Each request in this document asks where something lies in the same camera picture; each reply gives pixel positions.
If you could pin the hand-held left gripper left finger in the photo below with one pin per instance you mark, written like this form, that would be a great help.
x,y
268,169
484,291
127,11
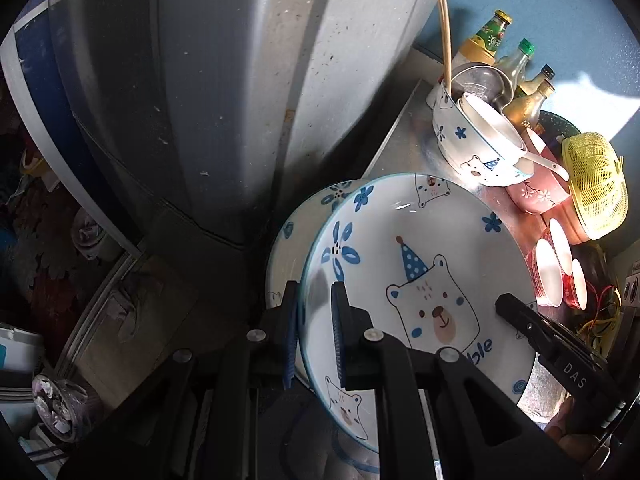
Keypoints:
x,y
289,360

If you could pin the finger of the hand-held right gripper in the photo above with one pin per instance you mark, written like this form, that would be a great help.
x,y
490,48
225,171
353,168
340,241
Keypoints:
x,y
530,322

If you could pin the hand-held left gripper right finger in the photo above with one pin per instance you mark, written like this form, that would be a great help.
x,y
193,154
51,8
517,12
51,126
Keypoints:
x,y
340,355

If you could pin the red patterned bowl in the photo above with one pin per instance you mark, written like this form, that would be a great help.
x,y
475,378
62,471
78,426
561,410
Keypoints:
x,y
545,270
560,245
579,285

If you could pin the bear print plate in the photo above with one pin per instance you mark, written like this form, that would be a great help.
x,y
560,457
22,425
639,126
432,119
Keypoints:
x,y
425,240
300,230

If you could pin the person's right hand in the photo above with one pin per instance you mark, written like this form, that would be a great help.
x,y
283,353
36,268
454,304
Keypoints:
x,y
565,425

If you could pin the brown clay pot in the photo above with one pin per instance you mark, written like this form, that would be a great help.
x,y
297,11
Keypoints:
x,y
570,227

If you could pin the pink floral cup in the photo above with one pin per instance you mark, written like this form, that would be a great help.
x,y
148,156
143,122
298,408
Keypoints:
x,y
535,195

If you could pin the yellow mesh food cover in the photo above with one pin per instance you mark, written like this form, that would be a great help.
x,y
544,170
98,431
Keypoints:
x,y
597,185

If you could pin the bear print bowl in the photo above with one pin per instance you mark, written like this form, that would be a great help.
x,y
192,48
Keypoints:
x,y
460,145
492,125

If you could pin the dark speckled pan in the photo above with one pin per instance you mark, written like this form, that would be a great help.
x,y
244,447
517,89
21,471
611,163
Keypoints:
x,y
556,125

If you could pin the gold cap glass bottle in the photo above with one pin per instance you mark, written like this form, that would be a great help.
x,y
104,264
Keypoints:
x,y
530,105

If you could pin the clear plastic cup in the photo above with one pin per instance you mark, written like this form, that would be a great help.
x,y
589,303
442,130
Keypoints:
x,y
57,400

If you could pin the black cap clear bottle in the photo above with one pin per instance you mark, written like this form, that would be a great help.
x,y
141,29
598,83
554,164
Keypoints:
x,y
539,80

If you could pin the metal bowl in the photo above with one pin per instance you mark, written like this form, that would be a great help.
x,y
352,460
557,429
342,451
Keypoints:
x,y
477,80

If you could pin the white plastic container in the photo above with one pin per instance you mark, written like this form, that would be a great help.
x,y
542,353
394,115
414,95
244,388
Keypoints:
x,y
15,355

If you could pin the wooden chopstick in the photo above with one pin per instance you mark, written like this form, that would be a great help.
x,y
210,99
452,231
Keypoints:
x,y
442,35
448,50

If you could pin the large grey appliance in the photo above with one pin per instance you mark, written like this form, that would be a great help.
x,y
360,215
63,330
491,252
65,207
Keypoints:
x,y
200,85

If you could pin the green label yellow bottle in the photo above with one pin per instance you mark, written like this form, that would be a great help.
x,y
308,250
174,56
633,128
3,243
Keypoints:
x,y
487,35

